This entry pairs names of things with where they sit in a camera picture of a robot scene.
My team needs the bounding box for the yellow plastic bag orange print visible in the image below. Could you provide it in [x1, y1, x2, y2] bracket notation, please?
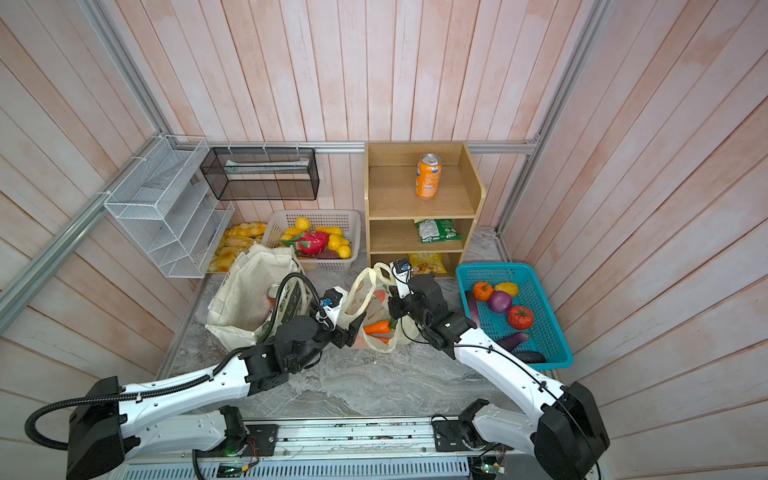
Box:
[337, 263, 419, 353]

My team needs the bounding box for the cream canvas tote bag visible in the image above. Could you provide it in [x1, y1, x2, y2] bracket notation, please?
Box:
[205, 244, 312, 350]

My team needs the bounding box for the red soda can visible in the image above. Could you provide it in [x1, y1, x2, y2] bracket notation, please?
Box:
[266, 284, 281, 307]

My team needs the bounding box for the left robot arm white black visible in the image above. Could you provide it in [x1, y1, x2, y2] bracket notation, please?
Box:
[24, 316, 363, 479]

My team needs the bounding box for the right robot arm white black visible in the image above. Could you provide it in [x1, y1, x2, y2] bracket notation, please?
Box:
[389, 265, 610, 479]

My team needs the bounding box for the yellow chips packet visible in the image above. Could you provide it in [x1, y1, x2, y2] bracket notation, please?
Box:
[409, 252, 447, 275]

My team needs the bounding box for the small orange pumpkin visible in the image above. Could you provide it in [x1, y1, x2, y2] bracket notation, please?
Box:
[472, 281, 494, 302]

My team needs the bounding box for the purple onion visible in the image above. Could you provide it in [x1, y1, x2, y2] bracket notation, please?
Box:
[487, 290, 514, 313]

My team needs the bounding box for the green snack packet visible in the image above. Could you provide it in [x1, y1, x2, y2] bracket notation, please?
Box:
[415, 219, 461, 243]

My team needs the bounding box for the yellow bell pepper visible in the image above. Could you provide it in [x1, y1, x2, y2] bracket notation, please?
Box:
[494, 282, 519, 298]

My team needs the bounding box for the purple eggplant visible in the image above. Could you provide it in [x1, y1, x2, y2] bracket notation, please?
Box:
[496, 331, 531, 352]

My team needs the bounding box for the red tomato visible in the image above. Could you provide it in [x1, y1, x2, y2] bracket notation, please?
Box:
[507, 305, 535, 331]

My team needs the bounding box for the pink dragon fruit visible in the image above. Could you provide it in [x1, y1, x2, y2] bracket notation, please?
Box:
[280, 231, 329, 257]

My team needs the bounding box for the wooden shelf unit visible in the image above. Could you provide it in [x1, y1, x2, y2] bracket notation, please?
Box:
[364, 142, 486, 277]

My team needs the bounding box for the white plastic fruit basket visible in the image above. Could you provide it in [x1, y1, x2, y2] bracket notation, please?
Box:
[261, 210, 361, 271]

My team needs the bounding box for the dark green cucumber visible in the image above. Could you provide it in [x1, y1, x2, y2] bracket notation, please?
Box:
[513, 351, 547, 365]

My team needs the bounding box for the yellow lemon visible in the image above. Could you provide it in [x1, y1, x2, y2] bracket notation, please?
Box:
[295, 217, 311, 231]

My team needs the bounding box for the tray of yellow breads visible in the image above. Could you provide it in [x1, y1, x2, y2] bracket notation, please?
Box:
[207, 222, 267, 274]

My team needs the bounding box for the teal plastic basket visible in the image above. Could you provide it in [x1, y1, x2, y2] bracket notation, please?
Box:
[455, 263, 573, 371]

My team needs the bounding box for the orange soda can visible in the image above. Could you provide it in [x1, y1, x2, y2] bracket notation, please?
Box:
[416, 153, 442, 199]

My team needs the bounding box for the black mesh basket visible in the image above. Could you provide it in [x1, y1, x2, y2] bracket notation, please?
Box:
[200, 146, 320, 201]

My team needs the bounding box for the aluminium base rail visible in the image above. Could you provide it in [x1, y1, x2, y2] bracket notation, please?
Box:
[101, 412, 604, 480]

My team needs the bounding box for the white wire rack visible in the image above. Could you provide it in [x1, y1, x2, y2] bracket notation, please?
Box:
[104, 135, 234, 279]

